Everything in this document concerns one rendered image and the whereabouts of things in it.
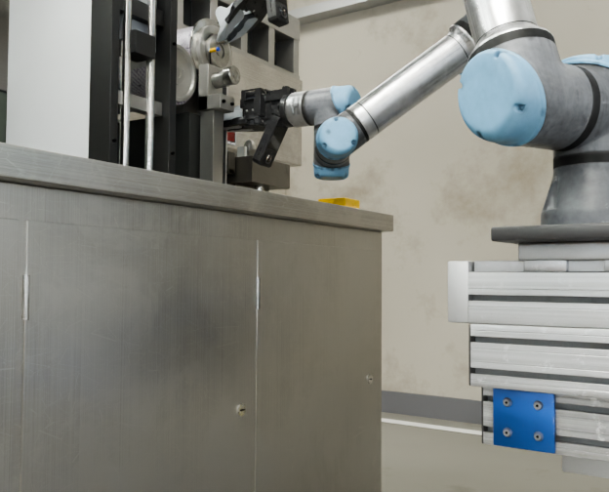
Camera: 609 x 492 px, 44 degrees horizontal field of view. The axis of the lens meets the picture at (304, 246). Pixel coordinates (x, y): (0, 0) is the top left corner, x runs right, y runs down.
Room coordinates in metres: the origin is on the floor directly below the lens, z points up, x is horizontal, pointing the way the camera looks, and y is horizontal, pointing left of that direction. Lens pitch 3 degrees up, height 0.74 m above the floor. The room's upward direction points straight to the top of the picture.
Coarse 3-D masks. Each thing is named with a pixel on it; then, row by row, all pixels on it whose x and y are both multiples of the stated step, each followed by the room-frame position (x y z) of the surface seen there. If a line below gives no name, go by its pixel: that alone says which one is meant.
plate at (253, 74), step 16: (0, 0) 1.55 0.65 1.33; (0, 16) 1.55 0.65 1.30; (0, 32) 1.55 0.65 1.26; (0, 48) 1.56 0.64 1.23; (0, 64) 1.56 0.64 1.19; (240, 64) 2.27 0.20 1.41; (256, 64) 2.34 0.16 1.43; (0, 80) 1.56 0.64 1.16; (240, 80) 2.27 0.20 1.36; (256, 80) 2.35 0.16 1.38; (272, 80) 2.42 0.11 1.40; (288, 80) 2.50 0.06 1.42; (240, 96) 2.28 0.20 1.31; (288, 128) 2.51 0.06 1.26; (240, 144) 2.28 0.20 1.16; (256, 144) 2.35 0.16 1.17; (288, 144) 2.51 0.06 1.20; (288, 160) 2.51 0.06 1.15
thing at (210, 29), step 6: (204, 30) 1.60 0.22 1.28; (210, 30) 1.62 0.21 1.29; (216, 30) 1.64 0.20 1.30; (198, 36) 1.60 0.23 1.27; (204, 36) 1.60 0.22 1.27; (198, 42) 1.59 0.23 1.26; (204, 42) 1.60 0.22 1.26; (198, 48) 1.59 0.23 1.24; (204, 48) 1.60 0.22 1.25; (198, 54) 1.60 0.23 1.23; (204, 54) 1.60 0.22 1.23; (198, 60) 1.60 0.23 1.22; (204, 60) 1.60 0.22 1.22; (198, 78) 1.65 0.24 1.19
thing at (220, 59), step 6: (210, 36) 1.61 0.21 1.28; (216, 36) 1.62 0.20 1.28; (210, 42) 1.60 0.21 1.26; (210, 48) 1.61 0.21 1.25; (222, 48) 1.65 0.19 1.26; (228, 48) 1.66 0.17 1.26; (216, 54) 1.62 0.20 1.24; (222, 54) 1.64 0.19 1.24; (228, 54) 1.66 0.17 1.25; (216, 60) 1.62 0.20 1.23; (222, 60) 1.64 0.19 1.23; (228, 60) 1.66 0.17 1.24; (222, 66) 1.64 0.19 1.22
